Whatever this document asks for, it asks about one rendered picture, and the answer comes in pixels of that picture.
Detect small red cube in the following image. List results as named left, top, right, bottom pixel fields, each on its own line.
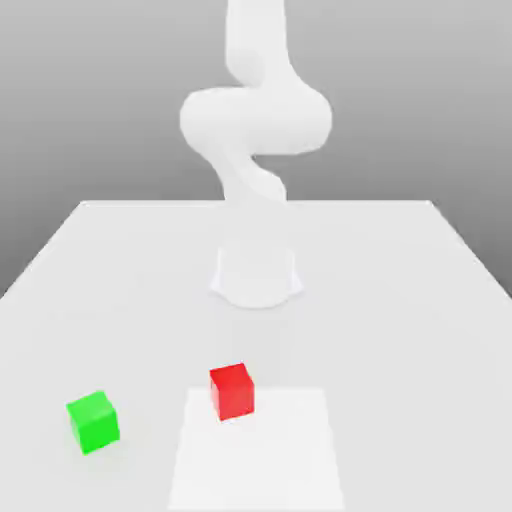
left=208, top=362, right=256, bottom=422

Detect small green cube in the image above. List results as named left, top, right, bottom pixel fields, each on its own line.
left=65, top=389, right=122, bottom=456

